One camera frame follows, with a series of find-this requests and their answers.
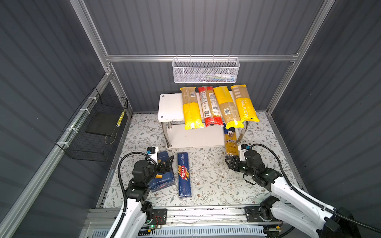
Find yellow brush in basket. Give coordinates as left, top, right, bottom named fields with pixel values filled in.
left=116, top=110, right=126, bottom=128

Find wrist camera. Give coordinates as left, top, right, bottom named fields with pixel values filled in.
left=147, top=146, right=158, bottom=163
left=238, top=144, right=250, bottom=161

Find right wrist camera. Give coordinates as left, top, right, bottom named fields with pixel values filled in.
left=238, top=144, right=250, bottom=161

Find yellow Pastatime spaghetti bag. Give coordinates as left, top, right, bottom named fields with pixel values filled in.
left=231, top=84, right=260, bottom=122

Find yellow clear spaghetti bag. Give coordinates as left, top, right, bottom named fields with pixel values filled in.
left=180, top=87, right=204, bottom=130

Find red yellow spaghetti bag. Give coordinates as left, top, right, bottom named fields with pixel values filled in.
left=198, top=86, right=223, bottom=127

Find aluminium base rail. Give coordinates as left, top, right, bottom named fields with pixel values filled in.
left=86, top=205, right=328, bottom=230

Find blue yellow spaghetti bag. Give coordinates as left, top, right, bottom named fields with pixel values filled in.
left=223, top=123, right=239, bottom=156

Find white wire mesh basket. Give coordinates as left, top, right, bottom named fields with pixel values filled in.
left=172, top=57, right=240, bottom=84

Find items in white basket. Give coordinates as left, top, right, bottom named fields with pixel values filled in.
left=195, top=73, right=236, bottom=83

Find yellow barcode spaghetti bag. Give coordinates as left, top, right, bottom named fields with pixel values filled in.
left=213, top=86, right=244, bottom=129

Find blue Barilla pasta box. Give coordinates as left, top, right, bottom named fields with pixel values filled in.
left=149, top=151, right=175, bottom=192

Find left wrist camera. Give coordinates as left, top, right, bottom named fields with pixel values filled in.
left=147, top=146, right=158, bottom=163

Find black wire basket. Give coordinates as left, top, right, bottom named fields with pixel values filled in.
left=56, top=89, right=129, bottom=162

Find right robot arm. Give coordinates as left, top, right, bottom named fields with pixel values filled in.
left=225, top=144, right=381, bottom=238

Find white two-tier shelf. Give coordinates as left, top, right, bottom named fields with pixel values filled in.
left=157, top=90, right=251, bottom=149

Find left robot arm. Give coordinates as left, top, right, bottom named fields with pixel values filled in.
left=106, top=147, right=174, bottom=238

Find blue Barilla spaghetti box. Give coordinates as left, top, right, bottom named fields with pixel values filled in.
left=177, top=152, right=191, bottom=198

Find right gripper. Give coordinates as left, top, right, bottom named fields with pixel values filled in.
left=225, top=156, right=255, bottom=178

